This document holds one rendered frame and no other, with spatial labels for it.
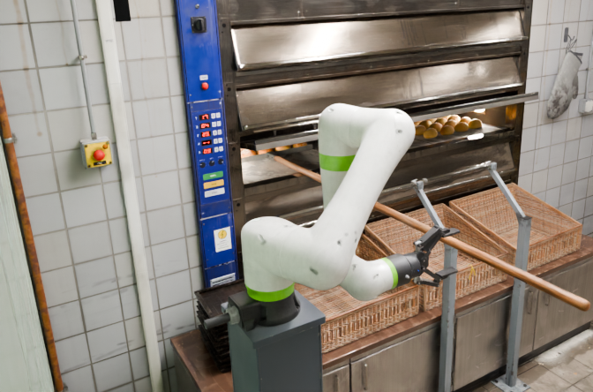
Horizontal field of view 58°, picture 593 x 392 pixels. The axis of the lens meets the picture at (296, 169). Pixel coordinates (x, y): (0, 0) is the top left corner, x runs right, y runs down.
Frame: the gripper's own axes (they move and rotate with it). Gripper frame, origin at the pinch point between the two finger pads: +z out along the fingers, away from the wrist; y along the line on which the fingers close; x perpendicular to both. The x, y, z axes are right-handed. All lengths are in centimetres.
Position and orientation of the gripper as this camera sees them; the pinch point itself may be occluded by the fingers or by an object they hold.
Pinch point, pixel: (453, 251)
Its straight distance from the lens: 176.4
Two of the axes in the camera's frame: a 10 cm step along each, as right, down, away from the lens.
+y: 0.4, 9.6, 2.9
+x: 4.9, 2.4, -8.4
